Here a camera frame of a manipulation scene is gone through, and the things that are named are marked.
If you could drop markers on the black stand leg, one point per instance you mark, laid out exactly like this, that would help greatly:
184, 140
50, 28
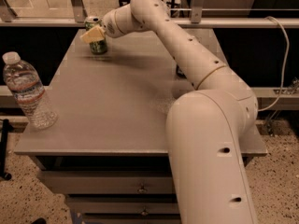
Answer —
6, 128

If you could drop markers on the green soda can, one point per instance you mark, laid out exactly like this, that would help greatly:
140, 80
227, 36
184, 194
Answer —
97, 47

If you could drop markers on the metal railing frame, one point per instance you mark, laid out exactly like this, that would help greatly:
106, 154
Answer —
72, 13

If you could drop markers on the grey drawer cabinet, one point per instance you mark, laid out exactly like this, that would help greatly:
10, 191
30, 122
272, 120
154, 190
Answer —
112, 117

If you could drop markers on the blue soda can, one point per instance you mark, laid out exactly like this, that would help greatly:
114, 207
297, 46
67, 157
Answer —
179, 72

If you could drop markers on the top drawer with knob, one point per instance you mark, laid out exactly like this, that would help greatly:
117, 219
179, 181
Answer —
107, 182

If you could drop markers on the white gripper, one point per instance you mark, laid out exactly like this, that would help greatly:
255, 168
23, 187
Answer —
109, 23

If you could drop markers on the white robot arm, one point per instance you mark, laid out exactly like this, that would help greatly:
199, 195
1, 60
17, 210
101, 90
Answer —
205, 126

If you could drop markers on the clear plastic water bottle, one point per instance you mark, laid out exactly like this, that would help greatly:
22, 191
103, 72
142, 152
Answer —
28, 91

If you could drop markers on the drawer with knob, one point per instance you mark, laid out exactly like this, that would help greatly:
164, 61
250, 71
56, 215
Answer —
107, 182
161, 205

